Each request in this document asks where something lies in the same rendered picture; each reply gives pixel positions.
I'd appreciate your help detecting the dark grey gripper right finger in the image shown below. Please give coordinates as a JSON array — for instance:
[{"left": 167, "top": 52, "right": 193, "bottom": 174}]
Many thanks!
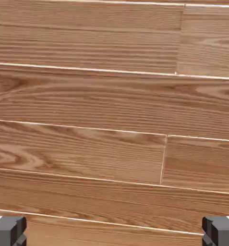
[{"left": 202, "top": 216, "right": 229, "bottom": 246}]

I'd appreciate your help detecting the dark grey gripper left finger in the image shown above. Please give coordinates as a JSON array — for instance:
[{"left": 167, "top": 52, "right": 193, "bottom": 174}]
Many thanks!
[{"left": 0, "top": 216, "right": 27, "bottom": 246}]

